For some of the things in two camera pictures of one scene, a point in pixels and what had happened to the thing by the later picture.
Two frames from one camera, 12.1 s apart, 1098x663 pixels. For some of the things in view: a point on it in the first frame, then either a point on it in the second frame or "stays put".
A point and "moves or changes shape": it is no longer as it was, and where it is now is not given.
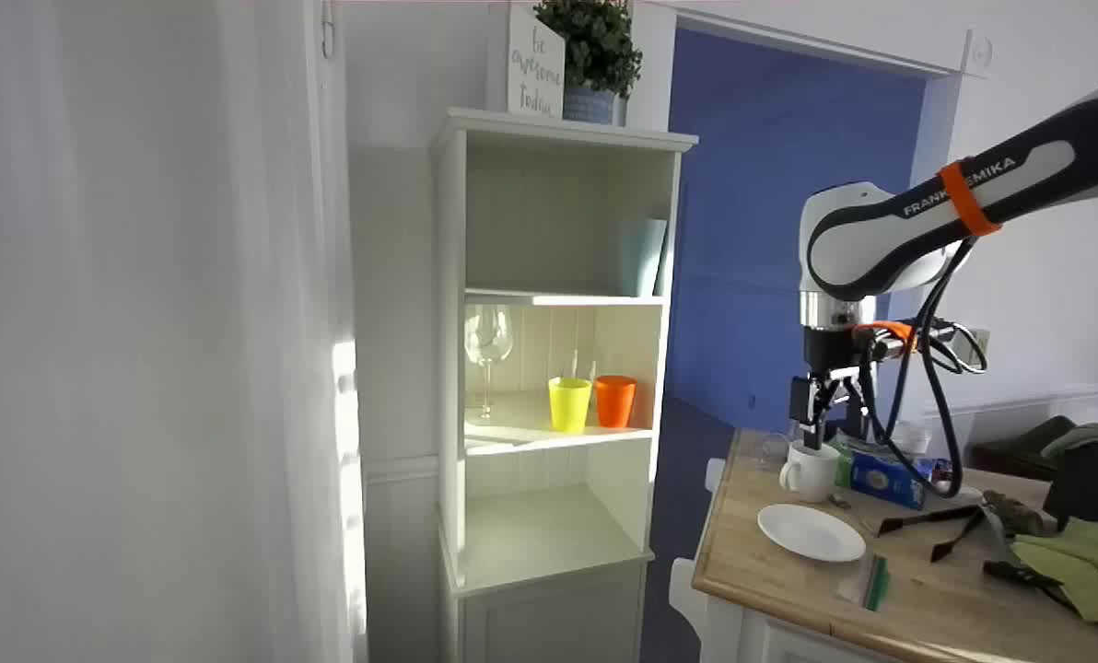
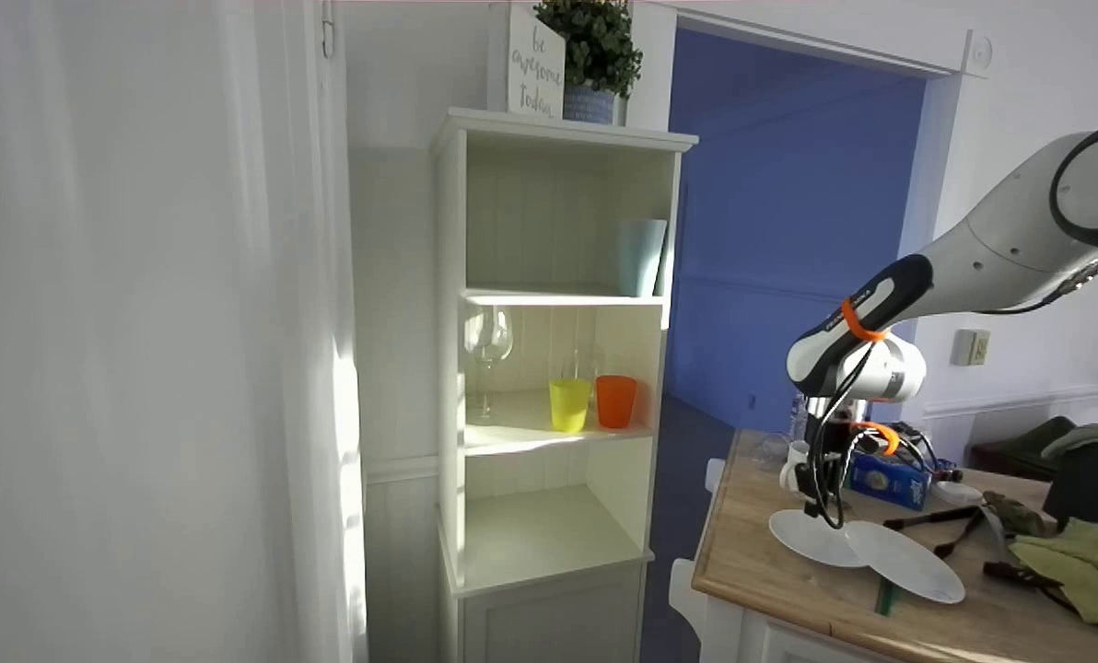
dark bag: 1091,466 stays put
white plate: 811,530 moves or changes shape
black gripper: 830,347 to 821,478
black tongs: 973,514 stays put
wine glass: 489,336 stays put
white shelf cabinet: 556,268 stays put
